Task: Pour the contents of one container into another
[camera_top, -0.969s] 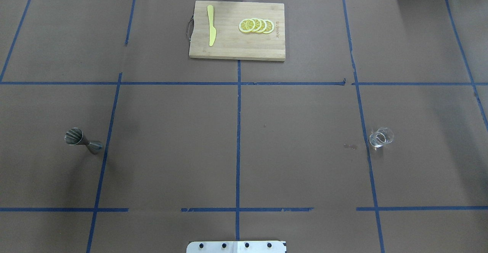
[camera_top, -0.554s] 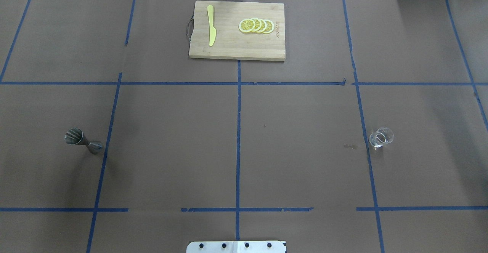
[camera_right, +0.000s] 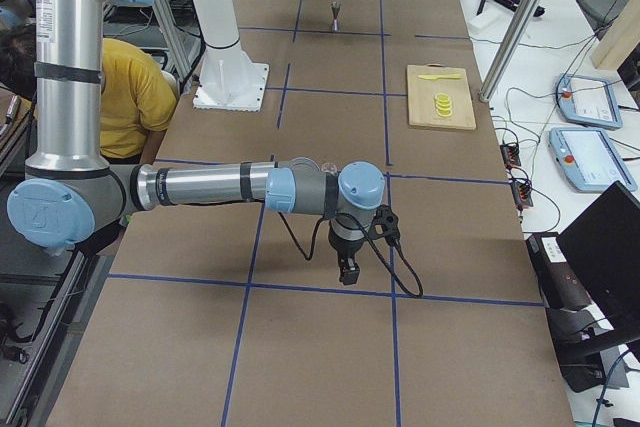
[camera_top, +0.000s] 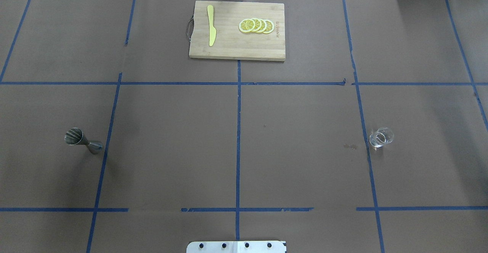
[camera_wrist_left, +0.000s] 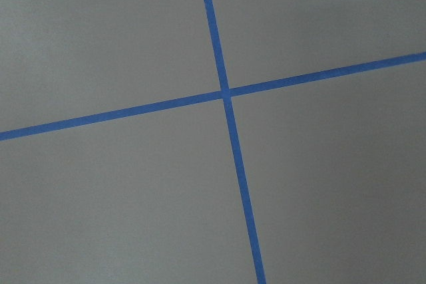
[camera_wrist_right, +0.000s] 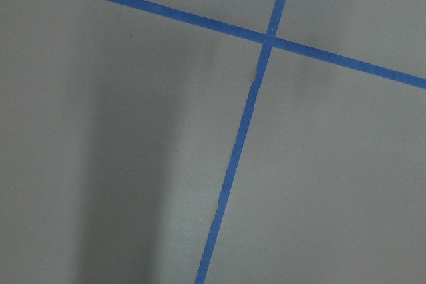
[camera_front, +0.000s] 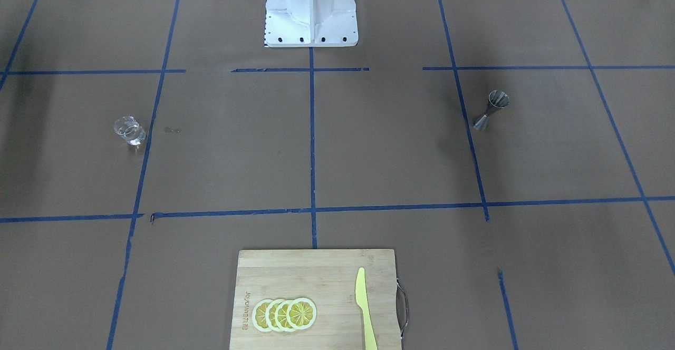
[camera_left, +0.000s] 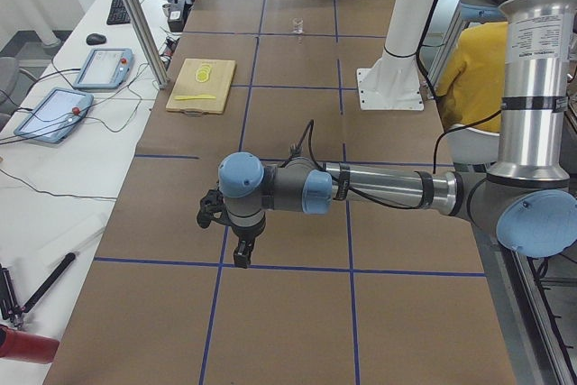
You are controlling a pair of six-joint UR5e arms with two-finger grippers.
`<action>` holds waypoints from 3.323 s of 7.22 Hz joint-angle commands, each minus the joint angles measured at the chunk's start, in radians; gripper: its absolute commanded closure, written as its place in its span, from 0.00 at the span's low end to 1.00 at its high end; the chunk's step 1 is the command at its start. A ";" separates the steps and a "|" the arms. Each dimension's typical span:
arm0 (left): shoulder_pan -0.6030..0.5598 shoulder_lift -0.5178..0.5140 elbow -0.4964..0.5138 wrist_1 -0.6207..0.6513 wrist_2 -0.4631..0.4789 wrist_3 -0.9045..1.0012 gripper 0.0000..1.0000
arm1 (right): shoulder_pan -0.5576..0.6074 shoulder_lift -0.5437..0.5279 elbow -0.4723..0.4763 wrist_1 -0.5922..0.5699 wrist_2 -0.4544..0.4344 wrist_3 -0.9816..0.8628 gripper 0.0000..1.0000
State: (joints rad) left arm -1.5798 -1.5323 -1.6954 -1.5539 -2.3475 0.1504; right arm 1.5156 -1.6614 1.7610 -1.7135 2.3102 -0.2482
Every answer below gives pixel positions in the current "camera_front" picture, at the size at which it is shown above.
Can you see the bamboo cutting board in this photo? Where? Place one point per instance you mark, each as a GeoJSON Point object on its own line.
{"type": "Point", "coordinates": [326, 276]}

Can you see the lemon slice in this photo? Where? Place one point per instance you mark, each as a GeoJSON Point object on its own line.
{"type": "Point", "coordinates": [271, 314]}
{"type": "Point", "coordinates": [280, 316]}
{"type": "Point", "coordinates": [301, 313]}
{"type": "Point", "coordinates": [260, 316]}

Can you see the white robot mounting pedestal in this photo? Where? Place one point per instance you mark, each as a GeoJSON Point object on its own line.
{"type": "Point", "coordinates": [311, 23]}

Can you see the clear glass cup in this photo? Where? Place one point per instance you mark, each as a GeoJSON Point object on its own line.
{"type": "Point", "coordinates": [130, 130]}

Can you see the yellow plastic knife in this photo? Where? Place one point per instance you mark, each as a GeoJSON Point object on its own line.
{"type": "Point", "coordinates": [362, 302]}

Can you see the steel double jigger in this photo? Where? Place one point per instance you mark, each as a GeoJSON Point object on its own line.
{"type": "Point", "coordinates": [497, 100]}

